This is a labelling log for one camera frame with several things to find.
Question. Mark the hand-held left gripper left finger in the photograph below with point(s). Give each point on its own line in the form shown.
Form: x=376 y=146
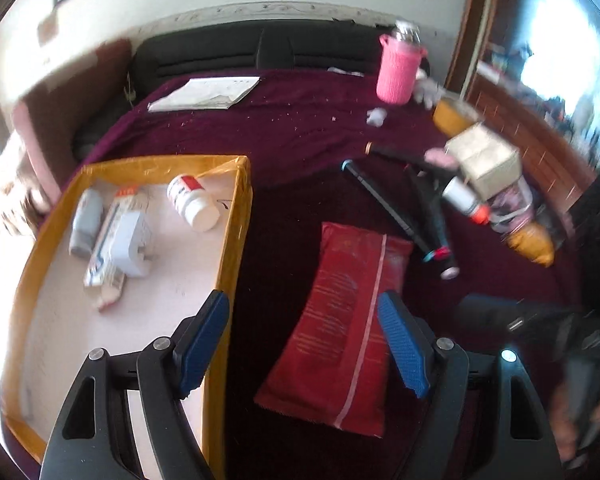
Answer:
x=205 y=345

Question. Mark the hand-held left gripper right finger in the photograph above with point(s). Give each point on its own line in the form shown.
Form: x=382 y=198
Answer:
x=402 y=345

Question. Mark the red plastic packet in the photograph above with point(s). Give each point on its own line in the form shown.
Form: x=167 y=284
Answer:
x=330 y=320

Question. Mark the clear printed pouch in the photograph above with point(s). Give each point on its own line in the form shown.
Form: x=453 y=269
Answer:
x=511 y=206

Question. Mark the white tube orange cap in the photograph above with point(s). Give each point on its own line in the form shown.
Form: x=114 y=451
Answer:
x=460 y=195

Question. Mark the black pen blue tip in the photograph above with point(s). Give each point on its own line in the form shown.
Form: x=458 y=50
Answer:
x=380 y=200

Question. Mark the yellow taped cardboard box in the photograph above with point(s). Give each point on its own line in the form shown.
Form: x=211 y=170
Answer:
x=50 y=320

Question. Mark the small beige cardboard carton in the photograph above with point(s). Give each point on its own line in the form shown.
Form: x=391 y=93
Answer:
x=485 y=162

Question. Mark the pink fluffy pom-pom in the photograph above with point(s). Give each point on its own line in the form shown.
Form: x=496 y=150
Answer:
x=440 y=158

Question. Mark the person's right hand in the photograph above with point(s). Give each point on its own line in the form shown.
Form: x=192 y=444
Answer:
x=560 y=420

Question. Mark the gold snack packet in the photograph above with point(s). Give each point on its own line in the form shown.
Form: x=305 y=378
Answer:
x=530 y=245

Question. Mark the small pinkish white packet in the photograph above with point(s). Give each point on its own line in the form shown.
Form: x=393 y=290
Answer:
x=109 y=294

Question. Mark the white power adapter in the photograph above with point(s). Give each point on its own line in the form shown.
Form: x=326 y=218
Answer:
x=134 y=247

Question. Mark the white toothpaste carton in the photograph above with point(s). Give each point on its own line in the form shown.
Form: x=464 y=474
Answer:
x=105 y=245

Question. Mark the white pill bottle red label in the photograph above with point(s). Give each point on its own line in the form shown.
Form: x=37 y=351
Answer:
x=192 y=202

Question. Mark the small grey bottle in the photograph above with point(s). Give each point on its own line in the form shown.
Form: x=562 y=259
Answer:
x=86 y=222

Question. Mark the wooden panelled cabinet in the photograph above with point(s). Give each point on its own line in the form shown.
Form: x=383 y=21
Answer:
x=520 y=120

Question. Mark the maroon blanket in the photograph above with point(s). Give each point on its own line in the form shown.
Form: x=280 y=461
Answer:
x=300 y=160

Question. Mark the yellow tape roll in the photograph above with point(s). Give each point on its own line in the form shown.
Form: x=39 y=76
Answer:
x=452 y=117

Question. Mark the crumpled white tissue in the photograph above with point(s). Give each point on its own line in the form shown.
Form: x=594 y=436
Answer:
x=376 y=117

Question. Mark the white plush toy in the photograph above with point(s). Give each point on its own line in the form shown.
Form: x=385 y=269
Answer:
x=427 y=91

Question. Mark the white paper sheet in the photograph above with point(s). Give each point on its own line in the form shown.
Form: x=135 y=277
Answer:
x=205 y=92

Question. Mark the flask in pink knit cover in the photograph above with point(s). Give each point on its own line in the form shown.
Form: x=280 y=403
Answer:
x=395 y=70

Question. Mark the black leather sofa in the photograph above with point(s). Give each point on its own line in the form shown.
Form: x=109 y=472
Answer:
x=205 y=55

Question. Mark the brown wooden door frame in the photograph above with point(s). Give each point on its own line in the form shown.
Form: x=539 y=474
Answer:
x=472 y=20

